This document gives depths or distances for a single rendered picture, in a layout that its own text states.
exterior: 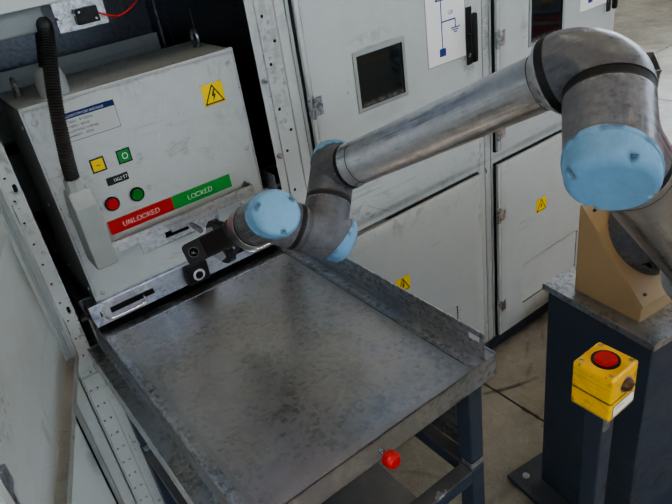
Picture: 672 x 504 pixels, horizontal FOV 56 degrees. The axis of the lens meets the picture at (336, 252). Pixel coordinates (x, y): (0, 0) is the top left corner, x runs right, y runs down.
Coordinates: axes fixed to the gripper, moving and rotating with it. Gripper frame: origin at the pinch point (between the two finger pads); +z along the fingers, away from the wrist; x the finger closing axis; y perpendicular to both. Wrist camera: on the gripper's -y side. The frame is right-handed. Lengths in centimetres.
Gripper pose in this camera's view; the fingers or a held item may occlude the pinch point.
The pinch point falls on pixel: (210, 246)
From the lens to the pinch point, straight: 146.7
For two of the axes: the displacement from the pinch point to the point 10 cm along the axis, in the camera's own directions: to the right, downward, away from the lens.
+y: 7.9, -4.1, 4.6
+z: -4.5, 1.4, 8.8
